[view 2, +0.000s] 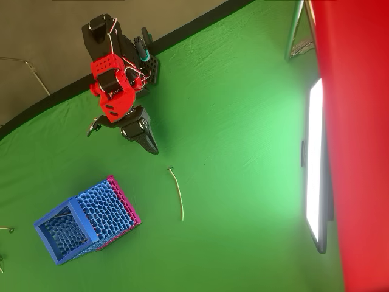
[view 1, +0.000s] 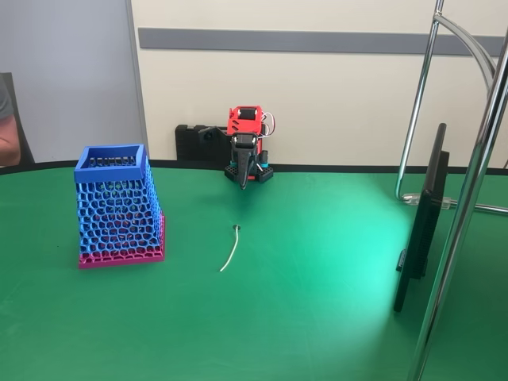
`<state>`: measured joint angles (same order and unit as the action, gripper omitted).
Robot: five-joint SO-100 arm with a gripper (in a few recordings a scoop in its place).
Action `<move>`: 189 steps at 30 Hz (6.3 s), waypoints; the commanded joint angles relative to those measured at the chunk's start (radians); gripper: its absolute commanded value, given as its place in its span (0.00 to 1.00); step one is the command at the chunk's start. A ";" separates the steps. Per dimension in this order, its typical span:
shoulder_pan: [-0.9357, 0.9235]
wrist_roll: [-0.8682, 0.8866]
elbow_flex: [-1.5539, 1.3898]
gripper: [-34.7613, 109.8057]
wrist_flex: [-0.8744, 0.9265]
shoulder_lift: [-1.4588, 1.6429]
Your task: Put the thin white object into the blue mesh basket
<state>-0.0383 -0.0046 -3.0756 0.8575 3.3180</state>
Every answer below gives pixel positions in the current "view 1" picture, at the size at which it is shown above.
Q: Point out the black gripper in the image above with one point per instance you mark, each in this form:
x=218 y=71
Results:
x=242 y=155

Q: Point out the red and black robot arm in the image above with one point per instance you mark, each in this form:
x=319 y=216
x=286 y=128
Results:
x=238 y=123

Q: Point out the blue and pink lattice basket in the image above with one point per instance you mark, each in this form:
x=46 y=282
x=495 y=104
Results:
x=119 y=206

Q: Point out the black plastic tool case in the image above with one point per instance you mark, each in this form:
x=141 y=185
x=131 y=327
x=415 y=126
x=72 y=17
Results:
x=188 y=143

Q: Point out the green table cloth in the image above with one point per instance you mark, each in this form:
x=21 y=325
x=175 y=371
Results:
x=278 y=297

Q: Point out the chrome tube stand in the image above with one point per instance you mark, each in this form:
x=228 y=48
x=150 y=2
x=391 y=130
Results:
x=456 y=238

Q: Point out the person arm with grey sleeve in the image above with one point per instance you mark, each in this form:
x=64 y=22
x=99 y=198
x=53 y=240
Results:
x=6 y=119

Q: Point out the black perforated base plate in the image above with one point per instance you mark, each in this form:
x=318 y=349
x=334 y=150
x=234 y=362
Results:
x=264 y=174

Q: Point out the grey wall rail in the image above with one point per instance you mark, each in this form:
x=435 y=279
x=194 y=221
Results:
x=317 y=41

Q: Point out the clear plastic bracket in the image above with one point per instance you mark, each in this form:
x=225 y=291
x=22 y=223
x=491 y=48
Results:
x=446 y=203

